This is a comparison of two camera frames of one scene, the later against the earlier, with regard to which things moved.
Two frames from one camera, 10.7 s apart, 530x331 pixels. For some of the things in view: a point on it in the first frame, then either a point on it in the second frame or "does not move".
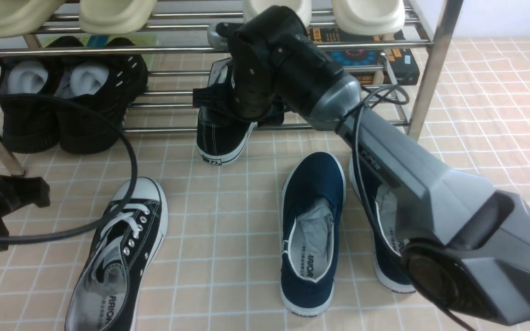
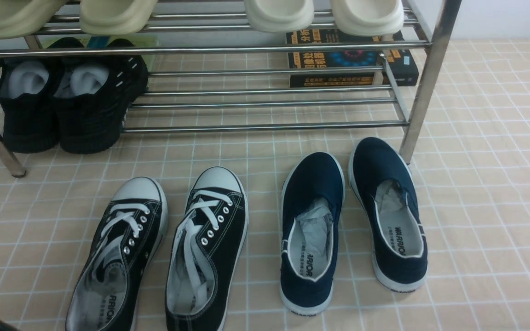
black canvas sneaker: [112, 276] does not move
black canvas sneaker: [223, 134] → [208, 252]
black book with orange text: [405, 66] does not move
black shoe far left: [28, 128] does not move
